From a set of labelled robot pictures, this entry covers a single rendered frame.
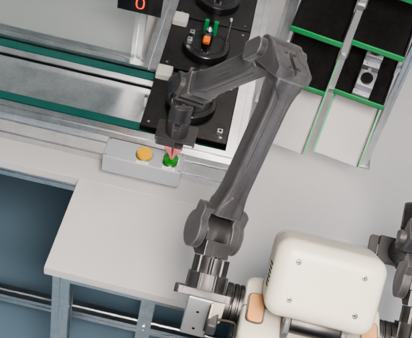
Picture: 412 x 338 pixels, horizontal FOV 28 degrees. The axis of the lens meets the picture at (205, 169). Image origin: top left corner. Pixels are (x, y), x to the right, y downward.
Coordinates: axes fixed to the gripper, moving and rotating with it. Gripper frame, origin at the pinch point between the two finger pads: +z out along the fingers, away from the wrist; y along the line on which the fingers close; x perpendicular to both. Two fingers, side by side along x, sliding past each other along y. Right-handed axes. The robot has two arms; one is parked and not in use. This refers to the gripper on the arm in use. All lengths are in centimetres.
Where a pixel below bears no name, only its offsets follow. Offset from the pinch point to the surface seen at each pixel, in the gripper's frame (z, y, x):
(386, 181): 12, -61, -21
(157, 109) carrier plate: 1.6, 7.3, -17.1
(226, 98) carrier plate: 1.5, -10.5, -27.8
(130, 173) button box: 7.0, 9.6, 3.1
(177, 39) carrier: 1.6, 7.8, -48.2
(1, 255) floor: 99, 55, -23
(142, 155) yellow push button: 1.4, 7.6, 1.0
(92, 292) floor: 99, 20, -17
